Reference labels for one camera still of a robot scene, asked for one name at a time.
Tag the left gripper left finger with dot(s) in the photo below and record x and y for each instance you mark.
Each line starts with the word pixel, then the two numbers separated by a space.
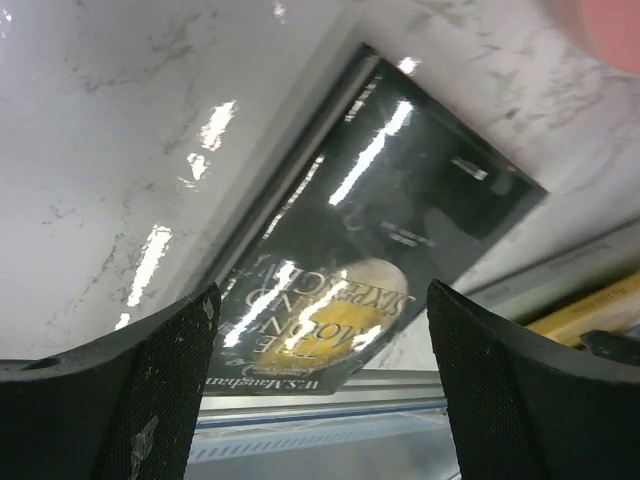
pixel 123 406

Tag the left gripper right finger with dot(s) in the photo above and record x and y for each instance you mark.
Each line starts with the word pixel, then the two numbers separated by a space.
pixel 522 406

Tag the black Moon and Sixpence book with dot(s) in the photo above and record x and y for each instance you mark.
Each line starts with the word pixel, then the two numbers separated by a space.
pixel 385 191

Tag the yellow Little Prince book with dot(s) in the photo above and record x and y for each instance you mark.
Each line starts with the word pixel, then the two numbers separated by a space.
pixel 614 308

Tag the pink three-tier shelf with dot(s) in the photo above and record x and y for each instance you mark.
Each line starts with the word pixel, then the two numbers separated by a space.
pixel 605 30

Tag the white slotted cable duct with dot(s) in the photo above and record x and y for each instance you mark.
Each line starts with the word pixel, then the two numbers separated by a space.
pixel 373 451

